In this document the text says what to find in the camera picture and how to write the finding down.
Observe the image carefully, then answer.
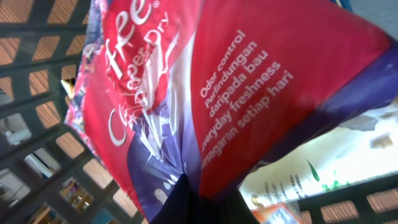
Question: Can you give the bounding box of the yellow snack bag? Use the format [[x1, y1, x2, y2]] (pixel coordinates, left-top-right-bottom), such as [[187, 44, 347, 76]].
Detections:
[[239, 103, 397, 223]]

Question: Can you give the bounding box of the red purple pad pack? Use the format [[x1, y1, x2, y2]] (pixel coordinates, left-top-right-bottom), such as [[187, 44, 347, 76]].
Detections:
[[65, 0, 397, 221]]

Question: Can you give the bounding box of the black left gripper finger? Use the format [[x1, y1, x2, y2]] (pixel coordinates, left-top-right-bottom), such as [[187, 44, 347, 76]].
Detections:
[[149, 174, 259, 224]]

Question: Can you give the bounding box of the grey plastic shopping basket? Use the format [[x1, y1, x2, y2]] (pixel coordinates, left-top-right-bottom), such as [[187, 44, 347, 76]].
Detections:
[[0, 0, 398, 224]]

